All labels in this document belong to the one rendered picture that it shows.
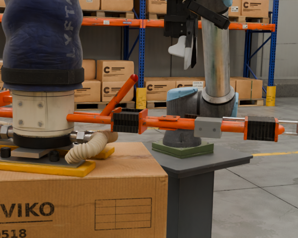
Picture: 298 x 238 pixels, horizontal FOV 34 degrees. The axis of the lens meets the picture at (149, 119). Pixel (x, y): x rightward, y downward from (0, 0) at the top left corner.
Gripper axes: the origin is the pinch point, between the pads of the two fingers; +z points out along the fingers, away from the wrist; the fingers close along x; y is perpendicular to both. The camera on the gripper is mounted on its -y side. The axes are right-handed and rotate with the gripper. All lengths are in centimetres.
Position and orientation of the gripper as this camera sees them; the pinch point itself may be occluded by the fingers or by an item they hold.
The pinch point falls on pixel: (191, 70)
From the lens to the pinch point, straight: 130.7
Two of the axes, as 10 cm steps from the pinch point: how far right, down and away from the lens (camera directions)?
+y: -9.8, -0.5, 2.0
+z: -0.2, 9.9, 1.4
